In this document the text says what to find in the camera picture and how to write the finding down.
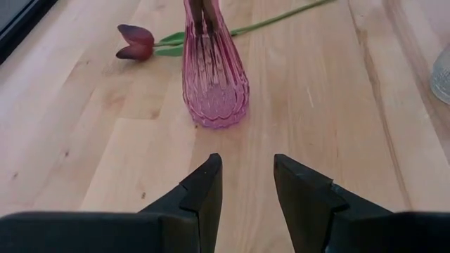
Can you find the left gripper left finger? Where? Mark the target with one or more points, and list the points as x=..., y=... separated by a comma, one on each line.
x=205, y=189

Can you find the clear patterned glass vase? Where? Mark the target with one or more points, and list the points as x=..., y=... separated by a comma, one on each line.
x=442, y=77

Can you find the black metal table frame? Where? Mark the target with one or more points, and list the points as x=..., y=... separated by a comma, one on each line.
x=21, y=38

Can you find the red tulip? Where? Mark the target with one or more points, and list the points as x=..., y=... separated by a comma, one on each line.
x=135, y=42

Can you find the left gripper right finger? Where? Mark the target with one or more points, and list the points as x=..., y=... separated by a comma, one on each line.
x=302, y=196

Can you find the pink ribbed glass vase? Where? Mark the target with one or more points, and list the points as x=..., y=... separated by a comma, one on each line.
x=214, y=77

